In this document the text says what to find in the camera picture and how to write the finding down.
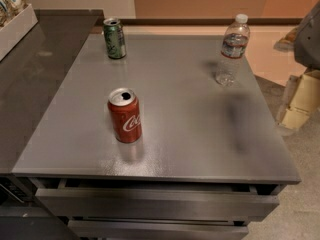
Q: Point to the red Coca-Cola can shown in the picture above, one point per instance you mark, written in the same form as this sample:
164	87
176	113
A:
123	106

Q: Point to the green soda can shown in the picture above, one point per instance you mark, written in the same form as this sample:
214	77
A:
114	38

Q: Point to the clear plastic water bottle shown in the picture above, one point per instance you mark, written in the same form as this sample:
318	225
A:
233	48

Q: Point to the steel drawer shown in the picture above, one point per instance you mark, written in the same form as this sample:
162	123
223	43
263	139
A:
155	231
158	200

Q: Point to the grey-white gripper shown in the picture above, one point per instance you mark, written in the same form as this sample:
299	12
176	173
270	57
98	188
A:
308	40

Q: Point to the lower steel drawer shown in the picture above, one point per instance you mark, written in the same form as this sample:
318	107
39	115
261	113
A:
155	231

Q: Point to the white box of snacks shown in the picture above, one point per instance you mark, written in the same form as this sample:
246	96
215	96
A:
17	18

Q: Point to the upper steel drawer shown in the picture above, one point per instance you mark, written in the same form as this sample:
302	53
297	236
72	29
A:
158	200

